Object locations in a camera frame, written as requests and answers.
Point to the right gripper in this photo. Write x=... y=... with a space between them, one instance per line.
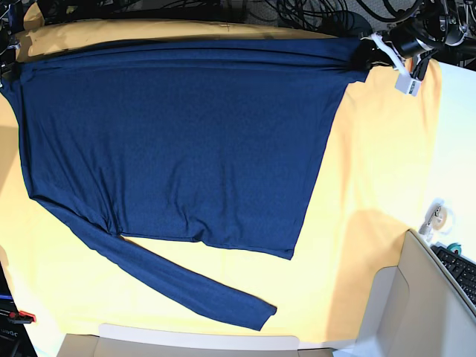
x=9 y=46

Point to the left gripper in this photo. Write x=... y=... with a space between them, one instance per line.
x=367 y=55

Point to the dark blue long-sleeve shirt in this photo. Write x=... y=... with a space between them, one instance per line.
x=218 y=141

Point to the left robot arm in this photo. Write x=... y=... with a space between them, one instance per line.
x=425 y=30

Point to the yellow table cloth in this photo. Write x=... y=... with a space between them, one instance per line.
x=367 y=194

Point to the clear tape dispenser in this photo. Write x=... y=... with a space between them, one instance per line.
x=439 y=219

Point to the teal tape roll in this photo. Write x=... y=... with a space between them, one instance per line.
x=455 y=248

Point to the black keyboard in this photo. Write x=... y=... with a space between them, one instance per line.
x=461 y=269

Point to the beige cardboard box right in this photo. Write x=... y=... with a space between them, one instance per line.
x=416 y=309

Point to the beige cardboard box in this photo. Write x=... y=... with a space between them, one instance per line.
x=113 y=340
x=416 y=309

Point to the red clamp bottom left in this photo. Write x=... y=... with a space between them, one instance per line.
x=21 y=317

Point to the beige cardboard box bottom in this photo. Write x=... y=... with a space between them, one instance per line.
x=113 y=340

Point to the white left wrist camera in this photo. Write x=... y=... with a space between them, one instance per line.
x=408 y=85

